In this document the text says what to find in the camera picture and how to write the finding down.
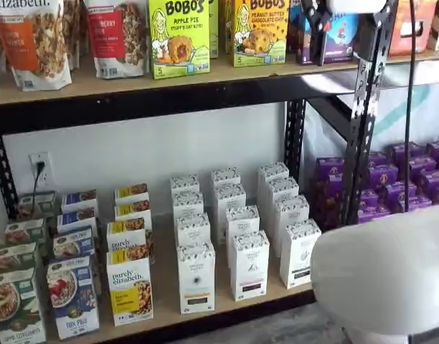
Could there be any white plastic sheet teal print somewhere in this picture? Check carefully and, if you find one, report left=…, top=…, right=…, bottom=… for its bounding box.
left=303, top=59, right=439, bottom=166

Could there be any orange snack box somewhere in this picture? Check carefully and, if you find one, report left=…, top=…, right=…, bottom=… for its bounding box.
left=387, top=0, right=439, bottom=58

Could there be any white wall outlet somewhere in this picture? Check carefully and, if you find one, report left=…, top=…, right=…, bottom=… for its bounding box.
left=28, top=151, right=52, bottom=188

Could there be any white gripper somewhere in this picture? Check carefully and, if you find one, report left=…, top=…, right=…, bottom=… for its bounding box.
left=301, top=0, right=387, bottom=67

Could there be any white yellow granola box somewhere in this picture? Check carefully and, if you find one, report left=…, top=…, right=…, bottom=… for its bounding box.
left=114, top=183, right=150, bottom=207
left=106, top=217, right=154, bottom=254
left=114, top=199, right=153, bottom=225
left=105, top=245, right=155, bottom=328

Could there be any granola bag red label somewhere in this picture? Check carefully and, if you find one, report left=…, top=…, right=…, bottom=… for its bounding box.
left=83, top=0, right=151, bottom=80

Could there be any yellow Bobo's peanut butter box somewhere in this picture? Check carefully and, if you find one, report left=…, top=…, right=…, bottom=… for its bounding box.
left=232, top=0, right=289, bottom=68

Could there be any blue cereal box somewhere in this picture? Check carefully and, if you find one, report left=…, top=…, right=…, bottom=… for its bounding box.
left=57, top=206, right=98, bottom=234
left=60, top=188, right=98, bottom=214
left=46, top=255, right=101, bottom=340
left=52, top=225, right=95, bottom=261

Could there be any white tea box pink strip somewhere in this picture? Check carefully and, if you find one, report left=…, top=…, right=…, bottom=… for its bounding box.
left=213, top=183, right=247, bottom=236
left=229, top=229, right=271, bottom=302
left=225, top=204, right=261, bottom=268
left=209, top=167, right=242, bottom=189

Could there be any black power plug cord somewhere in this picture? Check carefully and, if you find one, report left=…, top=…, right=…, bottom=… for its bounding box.
left=32, top=161, right=46, bottom=218

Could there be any black metal shelf rack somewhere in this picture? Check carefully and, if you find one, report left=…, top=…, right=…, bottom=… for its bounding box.
left=334, top=44, right=439, bottom=72
left=0, top=0, right=398, bottom=344

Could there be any green cereal box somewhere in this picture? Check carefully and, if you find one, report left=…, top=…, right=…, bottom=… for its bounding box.
left=17, top=191, right=58, bottom=220
left=0, top=242, right=39, bottom=277
left=0, top=267, right=47, bottom=344
left=3, top=217, right=47, bottom=248

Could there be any granola bag orange label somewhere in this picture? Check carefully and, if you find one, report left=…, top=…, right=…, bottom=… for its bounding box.
left=0, top=0, right=74, bottom=91
left=61, top=0, right=88, bottom=71

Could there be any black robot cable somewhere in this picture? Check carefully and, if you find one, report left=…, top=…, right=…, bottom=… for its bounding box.
left=402, top=0, right=420, bottom=216

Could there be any green Bobo's apple pie box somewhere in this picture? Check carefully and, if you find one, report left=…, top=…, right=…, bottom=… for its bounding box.
left=207, top=0, right=221, bottom=60
left=147, top=0, right=212, bottom=80

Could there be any white tea box dark strip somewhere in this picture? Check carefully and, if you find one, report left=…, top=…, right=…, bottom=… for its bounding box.
left=266, top=176, right=301, bottom=218
left=279, top=218, right=323, bottom=290
left=258, top=161, right=291, bottom=187
left=273, top=194, right=311, bottom=248

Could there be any blue Zbar snack box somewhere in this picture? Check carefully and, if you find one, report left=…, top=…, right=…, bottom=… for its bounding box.
left=296, top=0, right=361, bottom=66
left=287, top=0, right=305, bottom=54

